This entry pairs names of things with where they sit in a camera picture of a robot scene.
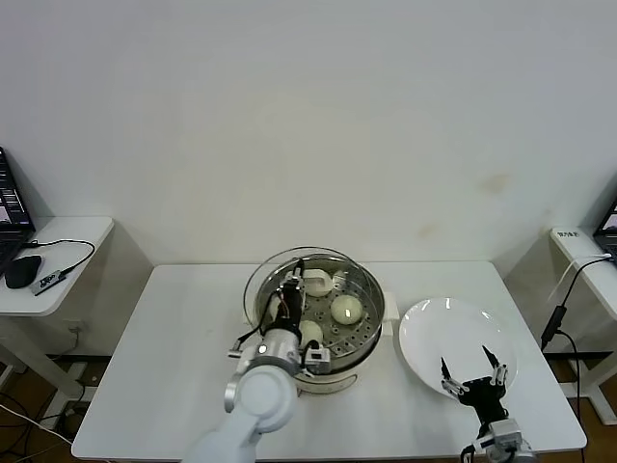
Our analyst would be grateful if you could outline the black open laptop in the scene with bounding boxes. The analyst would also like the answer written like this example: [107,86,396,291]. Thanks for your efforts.
[0,147,38,276]

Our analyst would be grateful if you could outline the perforated steel steamer basket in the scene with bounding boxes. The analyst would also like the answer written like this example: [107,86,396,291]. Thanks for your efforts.
[254,254,386,363]

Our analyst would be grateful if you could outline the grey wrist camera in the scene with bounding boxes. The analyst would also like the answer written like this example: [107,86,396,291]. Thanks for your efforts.
[303,342,334,375]
[489,418,524,448]

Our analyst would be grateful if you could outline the round white plate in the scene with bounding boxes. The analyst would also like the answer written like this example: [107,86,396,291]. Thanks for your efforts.
[397,297,519,399]

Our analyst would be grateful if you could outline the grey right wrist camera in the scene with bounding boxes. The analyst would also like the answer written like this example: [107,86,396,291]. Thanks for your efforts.
[489,418,524,448]

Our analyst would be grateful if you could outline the white labelled side desk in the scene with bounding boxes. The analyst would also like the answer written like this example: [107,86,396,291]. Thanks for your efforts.
[549,226,617,425]

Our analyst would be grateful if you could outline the round glass pot lid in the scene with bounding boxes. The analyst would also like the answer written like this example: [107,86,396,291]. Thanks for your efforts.
[243,246,377,348]

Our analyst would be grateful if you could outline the white floor cable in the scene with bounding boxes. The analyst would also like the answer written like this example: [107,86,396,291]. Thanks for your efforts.
[0,403,73,443]

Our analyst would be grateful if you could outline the black cable with adapter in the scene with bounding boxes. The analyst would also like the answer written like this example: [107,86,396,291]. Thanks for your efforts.
[539,258,611,401]

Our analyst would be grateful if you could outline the dark laptop with white cable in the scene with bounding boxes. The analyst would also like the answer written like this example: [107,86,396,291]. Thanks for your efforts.
[591,187,617,269]

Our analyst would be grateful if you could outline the thin black desk cable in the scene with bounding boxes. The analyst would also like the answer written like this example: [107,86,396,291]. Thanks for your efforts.
[18,239,95,280]

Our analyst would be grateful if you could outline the small black printed device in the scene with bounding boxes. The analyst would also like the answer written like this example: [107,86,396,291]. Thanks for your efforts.
[29,268,67,296]

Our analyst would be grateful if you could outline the black floor cables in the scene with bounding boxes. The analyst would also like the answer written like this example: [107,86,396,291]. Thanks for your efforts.
[0,391,64,435]

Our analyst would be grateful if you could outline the white rounded side desk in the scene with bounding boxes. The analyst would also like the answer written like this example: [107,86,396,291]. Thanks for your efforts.
[0,215,115,401]

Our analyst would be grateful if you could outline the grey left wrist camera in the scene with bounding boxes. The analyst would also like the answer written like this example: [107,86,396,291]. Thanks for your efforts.
[303,342,334,375]

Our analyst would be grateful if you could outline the cream electric cooking pot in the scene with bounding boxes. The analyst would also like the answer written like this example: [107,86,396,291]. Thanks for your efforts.
[239,291,399,397]

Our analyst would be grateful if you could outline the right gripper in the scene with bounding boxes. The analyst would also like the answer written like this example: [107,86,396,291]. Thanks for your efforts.
[439,344,510,422]

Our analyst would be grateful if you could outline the white wall socket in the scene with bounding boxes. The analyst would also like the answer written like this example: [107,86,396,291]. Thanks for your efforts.
[67,317,93,339]

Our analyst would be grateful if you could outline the black computer mouse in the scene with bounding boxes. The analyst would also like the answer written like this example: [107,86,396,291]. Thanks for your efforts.
[3,255,42,290]

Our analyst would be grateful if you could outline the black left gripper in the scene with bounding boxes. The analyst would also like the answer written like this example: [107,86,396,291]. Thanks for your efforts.
[278,258,309,333]

